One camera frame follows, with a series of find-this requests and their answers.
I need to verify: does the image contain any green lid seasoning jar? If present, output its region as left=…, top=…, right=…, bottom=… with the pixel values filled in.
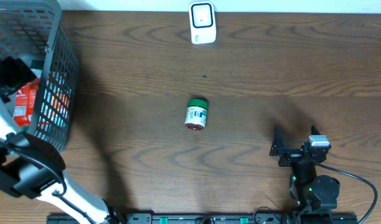
left=185, top=98, right=209, bottom=131

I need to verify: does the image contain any red snack bag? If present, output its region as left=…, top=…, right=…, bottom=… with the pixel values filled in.
left=13, top=78, right=41, bottom=127

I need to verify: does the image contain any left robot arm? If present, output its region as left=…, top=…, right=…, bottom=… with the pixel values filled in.
left=0, top=53, right=127, bottom=223

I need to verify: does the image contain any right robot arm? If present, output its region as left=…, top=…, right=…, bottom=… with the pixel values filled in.
left=269, top=126, right=340, bottom=224

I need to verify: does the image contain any white barcode scanner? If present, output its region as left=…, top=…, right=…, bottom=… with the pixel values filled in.
left=188, top=1, right=217, bottom=45

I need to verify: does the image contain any green white flat packet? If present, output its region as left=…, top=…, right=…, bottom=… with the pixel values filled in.
left=30, top=60, right=44, bottom=78

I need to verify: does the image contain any grey plastic mesh basket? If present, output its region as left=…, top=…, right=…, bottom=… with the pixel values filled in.
left=0, top=1, right=79, bottom=152

